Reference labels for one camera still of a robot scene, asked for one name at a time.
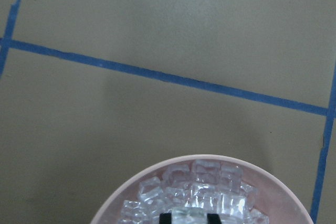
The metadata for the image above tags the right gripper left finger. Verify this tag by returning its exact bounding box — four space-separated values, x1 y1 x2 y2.
159 213 172 224

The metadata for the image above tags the pile of clear ice cubes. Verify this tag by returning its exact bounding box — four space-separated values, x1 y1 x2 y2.
118 159 270 223

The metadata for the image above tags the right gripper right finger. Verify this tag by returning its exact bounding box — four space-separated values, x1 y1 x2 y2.
207 214 221 224

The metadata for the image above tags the pink ice bowl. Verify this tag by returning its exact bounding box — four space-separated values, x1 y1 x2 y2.
91 154 313 223

